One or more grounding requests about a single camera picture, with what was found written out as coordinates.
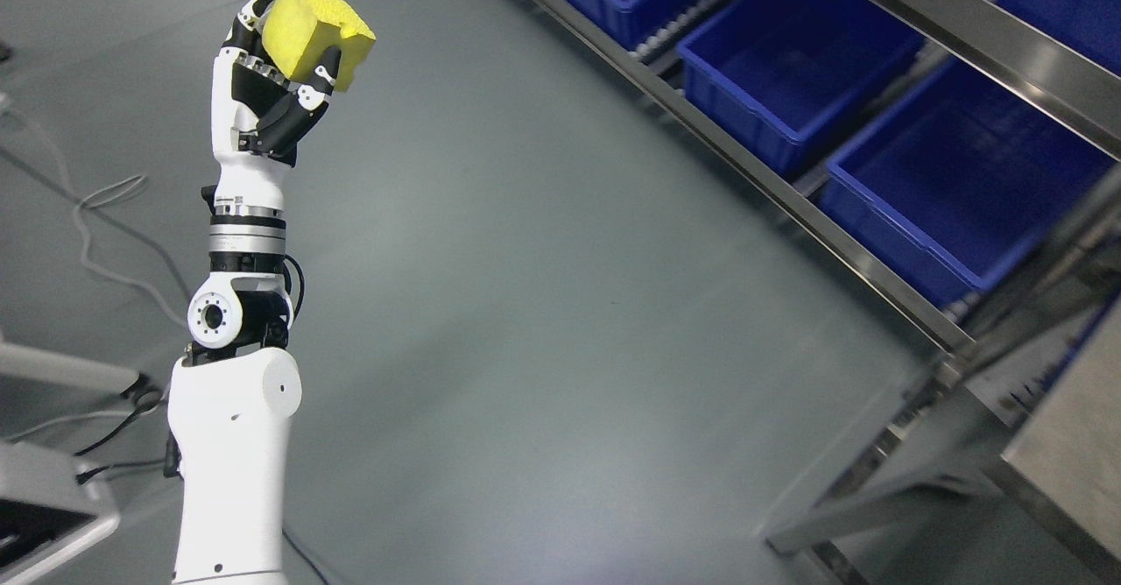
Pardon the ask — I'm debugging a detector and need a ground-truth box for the stainless steel table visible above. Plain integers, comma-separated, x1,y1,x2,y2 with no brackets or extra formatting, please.
993,305,1120,584

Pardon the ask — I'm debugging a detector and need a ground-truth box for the grey equipment base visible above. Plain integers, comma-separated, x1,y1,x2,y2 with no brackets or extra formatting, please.
1,341,164,584

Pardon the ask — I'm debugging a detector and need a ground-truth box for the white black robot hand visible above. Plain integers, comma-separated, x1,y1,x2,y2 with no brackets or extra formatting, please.
210,0,342,208

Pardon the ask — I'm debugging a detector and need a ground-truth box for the grey floor cable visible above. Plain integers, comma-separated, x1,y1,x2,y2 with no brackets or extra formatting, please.
0,95,194,323

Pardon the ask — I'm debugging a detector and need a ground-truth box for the yellow foam block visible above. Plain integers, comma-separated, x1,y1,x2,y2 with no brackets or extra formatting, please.
261,0,377,93

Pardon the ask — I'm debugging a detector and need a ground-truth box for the steel roller shelf rack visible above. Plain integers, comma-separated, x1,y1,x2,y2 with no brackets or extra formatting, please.
532,0,1118,584

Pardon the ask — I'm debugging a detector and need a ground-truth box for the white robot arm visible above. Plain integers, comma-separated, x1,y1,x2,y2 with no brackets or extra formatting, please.
165,0,342,584

